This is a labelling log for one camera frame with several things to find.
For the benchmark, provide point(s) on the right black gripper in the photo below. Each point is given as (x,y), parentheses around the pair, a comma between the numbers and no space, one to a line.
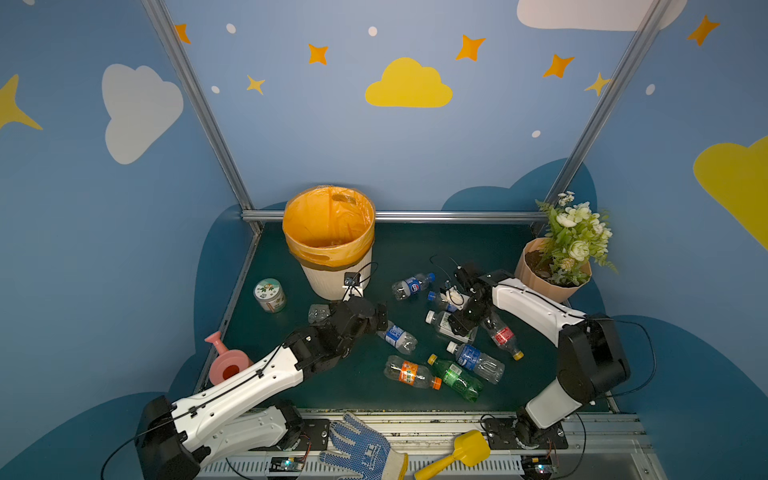
(462,312)

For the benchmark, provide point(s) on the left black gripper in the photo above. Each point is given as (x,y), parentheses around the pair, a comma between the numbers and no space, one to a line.
(365,309)

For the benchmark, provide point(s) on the clear bottle blue text label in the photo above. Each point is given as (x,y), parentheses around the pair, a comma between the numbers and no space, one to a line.
(439,303)

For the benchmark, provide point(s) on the green label white bottle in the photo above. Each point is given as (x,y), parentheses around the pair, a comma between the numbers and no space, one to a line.
(440,322)

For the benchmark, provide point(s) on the orange label bottle orange cap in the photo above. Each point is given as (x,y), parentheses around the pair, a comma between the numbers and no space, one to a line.
(412,374)

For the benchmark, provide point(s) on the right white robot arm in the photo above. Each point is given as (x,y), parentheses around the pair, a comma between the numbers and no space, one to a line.
(591,359)

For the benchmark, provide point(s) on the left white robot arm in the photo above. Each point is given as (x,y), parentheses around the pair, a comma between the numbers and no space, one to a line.
(177,439)

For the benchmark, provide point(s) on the white bin orange liner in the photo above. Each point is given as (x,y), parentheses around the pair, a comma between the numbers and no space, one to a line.
(330,230)

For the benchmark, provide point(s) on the clear unlabelled bottle white cap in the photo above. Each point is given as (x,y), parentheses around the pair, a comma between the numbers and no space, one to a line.
(318,313)

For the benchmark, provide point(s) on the red label bottle yellow cap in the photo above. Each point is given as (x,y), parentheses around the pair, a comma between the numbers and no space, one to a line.
(502,335)

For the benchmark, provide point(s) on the pepsi bottle blue cap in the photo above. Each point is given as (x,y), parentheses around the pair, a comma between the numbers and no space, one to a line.
(413,285)

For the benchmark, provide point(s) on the blue label bottle white cap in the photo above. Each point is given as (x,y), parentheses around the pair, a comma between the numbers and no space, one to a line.
(481,364)

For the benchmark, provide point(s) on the green white round tin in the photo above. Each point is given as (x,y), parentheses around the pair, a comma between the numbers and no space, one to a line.
(270,295)

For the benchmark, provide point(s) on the green bottle yellow cap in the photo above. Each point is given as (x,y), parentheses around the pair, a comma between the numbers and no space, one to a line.
(456,377)

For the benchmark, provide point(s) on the artificial green white plant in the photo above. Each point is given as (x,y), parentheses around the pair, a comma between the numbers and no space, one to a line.
(575,237)

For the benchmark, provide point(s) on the pink watering can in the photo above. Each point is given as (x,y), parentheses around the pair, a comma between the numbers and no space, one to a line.
(228,363)

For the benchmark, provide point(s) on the blue dotted work glove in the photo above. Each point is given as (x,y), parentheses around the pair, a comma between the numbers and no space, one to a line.
(363,451)

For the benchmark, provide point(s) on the yellow plastic shovel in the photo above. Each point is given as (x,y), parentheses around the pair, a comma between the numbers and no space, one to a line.
(470,449)

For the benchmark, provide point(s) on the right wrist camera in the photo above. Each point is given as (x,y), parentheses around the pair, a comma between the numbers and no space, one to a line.
(453,296)

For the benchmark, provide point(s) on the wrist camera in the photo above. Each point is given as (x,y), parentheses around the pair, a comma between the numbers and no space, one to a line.
(352,284)
(453,296)

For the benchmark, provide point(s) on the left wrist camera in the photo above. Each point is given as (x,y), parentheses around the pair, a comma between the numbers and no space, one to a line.
(352,284)

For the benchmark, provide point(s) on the aluminium frame rail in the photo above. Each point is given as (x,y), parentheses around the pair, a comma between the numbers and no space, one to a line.
(460,217)

